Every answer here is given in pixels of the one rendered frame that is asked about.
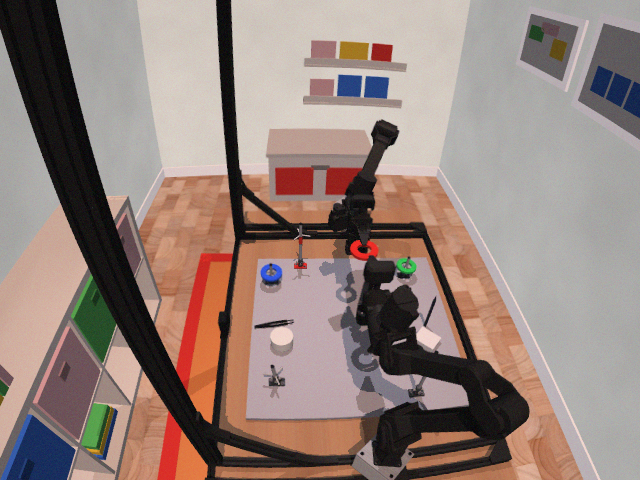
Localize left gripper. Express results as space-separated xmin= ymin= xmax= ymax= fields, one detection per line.
xmin=345 ymin=195 xmax=375 ymax=255

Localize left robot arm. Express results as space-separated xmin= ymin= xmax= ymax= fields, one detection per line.
xmin=328 ymin=119 xmax=399 ymax=232

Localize green ring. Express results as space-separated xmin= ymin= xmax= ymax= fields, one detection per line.
xmin=396 ymin=258 xmax=417 ymax=274

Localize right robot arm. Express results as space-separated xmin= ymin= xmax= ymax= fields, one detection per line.
xmin=367 ymin=284 xmax=530 ymax=467

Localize blue ring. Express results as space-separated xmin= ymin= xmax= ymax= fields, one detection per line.
xmin=261 ymin=264 xmax=282 ymax=282

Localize red ring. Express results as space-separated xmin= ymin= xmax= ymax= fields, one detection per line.
xmin=350 ymin=240 xmax=378 ymax=261

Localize grey post with red foot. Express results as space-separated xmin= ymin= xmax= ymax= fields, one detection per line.
xmin=294 ymin=223 xmax=307 ymax=269

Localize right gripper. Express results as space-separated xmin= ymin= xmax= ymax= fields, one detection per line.
xmin=356 ymin=255 xmax=396 ymax=326

